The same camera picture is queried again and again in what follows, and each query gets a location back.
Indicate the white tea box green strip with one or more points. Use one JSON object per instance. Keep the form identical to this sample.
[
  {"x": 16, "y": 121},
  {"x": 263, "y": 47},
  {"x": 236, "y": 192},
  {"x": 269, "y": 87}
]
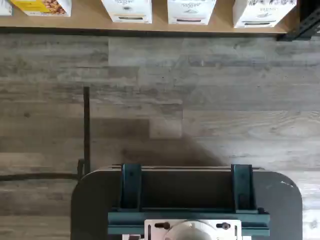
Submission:
[{"x": 262, "y": 12}]

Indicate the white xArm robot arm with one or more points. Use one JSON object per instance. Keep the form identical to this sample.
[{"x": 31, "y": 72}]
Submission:
[{"x": 190, "y": 231}]

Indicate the white tea box orange strip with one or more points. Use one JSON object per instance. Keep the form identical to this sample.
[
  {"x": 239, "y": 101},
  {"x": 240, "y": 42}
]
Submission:
[{"x": 130, "y": 11}]

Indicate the white tea box pink strip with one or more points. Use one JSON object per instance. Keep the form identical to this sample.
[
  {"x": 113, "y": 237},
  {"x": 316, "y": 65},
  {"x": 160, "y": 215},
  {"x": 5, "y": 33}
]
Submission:
[{"x": 191, "y": 11}]

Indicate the wooden lower shelf board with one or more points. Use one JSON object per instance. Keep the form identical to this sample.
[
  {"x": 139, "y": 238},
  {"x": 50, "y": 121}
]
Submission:
[{"x": 82, "y": 22}]

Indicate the yellow granola box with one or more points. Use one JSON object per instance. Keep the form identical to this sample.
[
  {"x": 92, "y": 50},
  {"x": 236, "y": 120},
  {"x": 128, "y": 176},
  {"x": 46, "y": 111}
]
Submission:
[{"x": 42, "y": 6}]

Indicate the black metal shelf rack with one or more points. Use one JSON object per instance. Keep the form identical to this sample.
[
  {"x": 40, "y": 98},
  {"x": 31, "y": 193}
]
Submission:
[{"x": 308, "y": 22}]

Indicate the white box sliver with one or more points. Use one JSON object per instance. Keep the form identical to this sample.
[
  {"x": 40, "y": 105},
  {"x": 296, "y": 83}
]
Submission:
[{"x": 5, "y": 7}]

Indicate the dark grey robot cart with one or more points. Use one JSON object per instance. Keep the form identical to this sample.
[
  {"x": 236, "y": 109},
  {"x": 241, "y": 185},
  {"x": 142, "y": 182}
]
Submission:
[{"x": 95, "y": 200}]

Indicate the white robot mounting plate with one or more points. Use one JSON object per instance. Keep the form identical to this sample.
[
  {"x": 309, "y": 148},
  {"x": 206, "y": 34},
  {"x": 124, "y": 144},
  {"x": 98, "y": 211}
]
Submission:
[{"x": 152, "y": 233}]

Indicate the black mounting bolt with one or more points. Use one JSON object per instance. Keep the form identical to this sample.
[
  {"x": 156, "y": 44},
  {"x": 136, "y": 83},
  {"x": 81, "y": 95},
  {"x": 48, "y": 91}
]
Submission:
[{"x": 223, "y": 226}]

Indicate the green clamp bracket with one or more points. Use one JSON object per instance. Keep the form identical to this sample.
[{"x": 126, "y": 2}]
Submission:
[
  {"x": 242, "y": 187},
  {"x": 131, "y": 187}
]

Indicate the green metal frame bar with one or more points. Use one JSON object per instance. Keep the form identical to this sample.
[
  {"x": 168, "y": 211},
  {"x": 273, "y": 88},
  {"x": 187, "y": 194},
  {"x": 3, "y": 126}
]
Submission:
[{"x": 130, "y": 215}]

